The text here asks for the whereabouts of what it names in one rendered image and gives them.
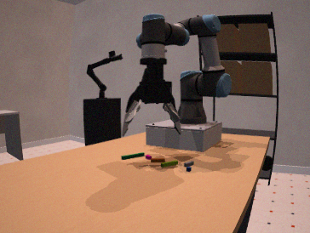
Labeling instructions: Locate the lime green rod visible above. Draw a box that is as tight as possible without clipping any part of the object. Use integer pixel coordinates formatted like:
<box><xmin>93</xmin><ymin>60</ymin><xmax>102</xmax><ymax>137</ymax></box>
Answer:
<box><xmin>161</xmin><ymin>161</ymin><xmax>178</xmax><ymax>168</ymax></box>

